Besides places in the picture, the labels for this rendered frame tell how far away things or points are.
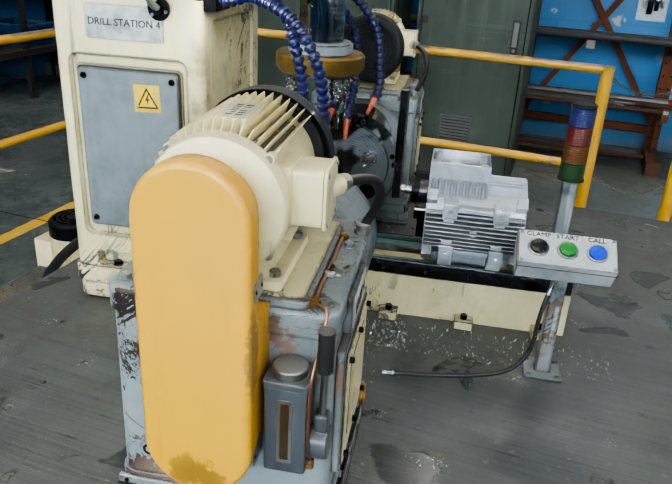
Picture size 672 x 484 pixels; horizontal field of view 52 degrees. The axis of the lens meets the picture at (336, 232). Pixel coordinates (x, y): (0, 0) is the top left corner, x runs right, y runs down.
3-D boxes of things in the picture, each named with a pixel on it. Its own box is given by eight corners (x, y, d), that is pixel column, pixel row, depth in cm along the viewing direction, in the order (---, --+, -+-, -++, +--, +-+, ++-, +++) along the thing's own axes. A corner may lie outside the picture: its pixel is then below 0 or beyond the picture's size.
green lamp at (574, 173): (559, 181, 166) (562, 163, 164) (556, 174, 171) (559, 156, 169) (584, 184, 165) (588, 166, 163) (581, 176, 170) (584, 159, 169)
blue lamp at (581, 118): (569, 127, 160) (573, 108, 159) (566, 121, 166) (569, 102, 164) (596, 129, 160) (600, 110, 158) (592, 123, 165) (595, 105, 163)
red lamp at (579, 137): (566, 145, 162) (569, 127, 160) (563, 139, 168) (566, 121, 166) (592, 148, 161) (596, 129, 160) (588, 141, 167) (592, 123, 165)
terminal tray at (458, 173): (427, 195, 139) (431, 162, 137) (430, 179, 149) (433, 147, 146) (486, 202, 138) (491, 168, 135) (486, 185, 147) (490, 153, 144)
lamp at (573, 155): (562, 163, 164) (566, 145, 162) (559, 156, 169) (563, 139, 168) (588, 166, 163) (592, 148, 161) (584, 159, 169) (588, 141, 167)
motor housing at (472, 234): (418, 271, 142) (427, 185, 134) (424, 235, 159) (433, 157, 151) (516, 284, 139) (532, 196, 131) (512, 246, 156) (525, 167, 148)
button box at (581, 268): (512, 275, 123) (517, 260, 119) (514, 242, 127) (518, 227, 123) (611, 288, 121) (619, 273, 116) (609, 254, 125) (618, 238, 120)
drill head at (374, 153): (289, 216, 167) (292, 116, 157) (323, 166, 204) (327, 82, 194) (391, 228, 163) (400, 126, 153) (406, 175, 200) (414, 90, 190)
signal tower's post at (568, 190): (539, 267, 174) (570, 105, 158) (536, 254, 181) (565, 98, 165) (571, 271, 173) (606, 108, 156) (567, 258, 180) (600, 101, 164)
